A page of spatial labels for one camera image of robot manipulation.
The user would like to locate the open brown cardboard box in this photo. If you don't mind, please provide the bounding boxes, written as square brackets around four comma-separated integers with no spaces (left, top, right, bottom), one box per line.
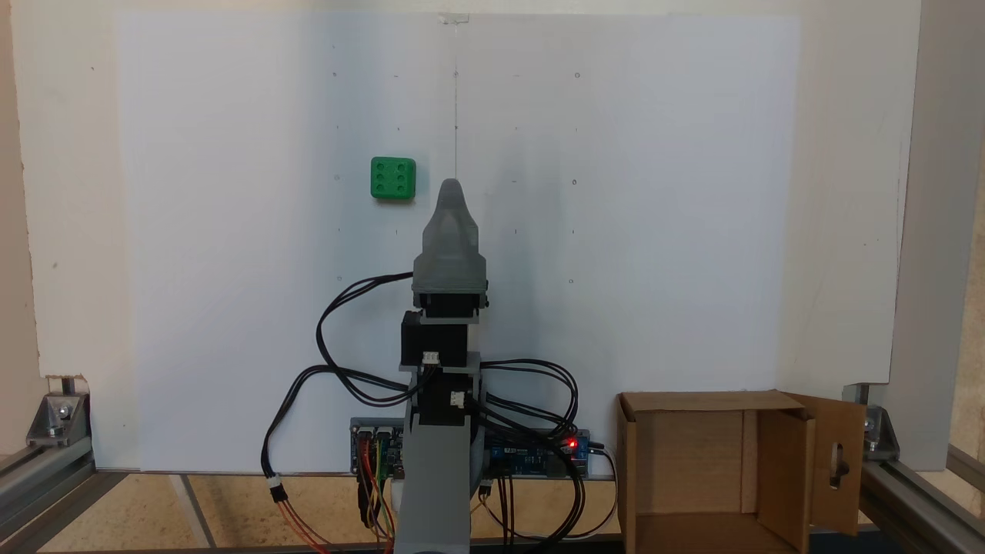
[616,389,866,554]

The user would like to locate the aluminium frame rail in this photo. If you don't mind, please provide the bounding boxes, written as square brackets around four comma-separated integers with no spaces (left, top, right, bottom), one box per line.
[858,442,985,554]
[0,442,128,554]

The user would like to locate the coloured jumper wires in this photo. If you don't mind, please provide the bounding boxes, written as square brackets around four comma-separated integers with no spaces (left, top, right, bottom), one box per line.
[356,439,401,543]

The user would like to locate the blue circuit board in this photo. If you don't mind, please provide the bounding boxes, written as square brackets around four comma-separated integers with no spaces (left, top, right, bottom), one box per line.
[483,428,593,481]

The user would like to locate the black cable with red leads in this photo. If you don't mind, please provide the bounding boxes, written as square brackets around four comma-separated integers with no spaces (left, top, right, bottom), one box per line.
[260,365,416,554]

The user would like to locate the green die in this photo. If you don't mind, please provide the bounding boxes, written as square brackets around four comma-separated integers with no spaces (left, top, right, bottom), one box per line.
[370,157,417,202]

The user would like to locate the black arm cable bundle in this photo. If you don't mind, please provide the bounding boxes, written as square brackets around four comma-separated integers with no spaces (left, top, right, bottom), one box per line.
[476,356,581,462]

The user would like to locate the black gripper motor cable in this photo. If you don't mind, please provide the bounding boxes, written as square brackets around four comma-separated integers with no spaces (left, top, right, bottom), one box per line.
[316,271,416,407]

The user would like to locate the circuit board with coloured wires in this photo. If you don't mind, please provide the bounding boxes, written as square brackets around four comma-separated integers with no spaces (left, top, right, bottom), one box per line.
[350,418,406,479]

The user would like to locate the black board cables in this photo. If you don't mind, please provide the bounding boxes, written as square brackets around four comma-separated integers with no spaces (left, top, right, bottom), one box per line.
[476,445,621,544]

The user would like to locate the wide grey fixed gripper jaw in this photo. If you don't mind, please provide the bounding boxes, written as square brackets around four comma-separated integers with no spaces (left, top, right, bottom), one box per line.
[413,179,487,272]

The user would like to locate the silver corner bracket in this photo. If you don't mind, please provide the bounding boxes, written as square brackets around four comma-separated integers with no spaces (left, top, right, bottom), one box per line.
[25,391,91,449]
[860,405,901,462]

